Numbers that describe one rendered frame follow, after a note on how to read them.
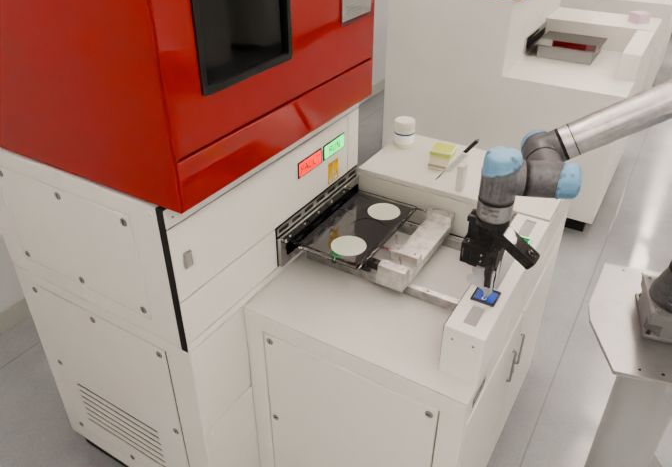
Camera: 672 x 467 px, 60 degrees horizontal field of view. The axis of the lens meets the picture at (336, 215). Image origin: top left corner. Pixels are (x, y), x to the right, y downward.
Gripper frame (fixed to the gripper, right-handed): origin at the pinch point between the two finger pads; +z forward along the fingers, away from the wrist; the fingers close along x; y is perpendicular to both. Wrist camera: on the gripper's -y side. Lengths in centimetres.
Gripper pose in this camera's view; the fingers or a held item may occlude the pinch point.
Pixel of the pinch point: (490, 292)
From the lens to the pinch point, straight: 141.2
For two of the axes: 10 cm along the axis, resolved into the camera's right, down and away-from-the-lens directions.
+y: -8.6, -2.7, 4.4
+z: 0.0, 8.5, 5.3
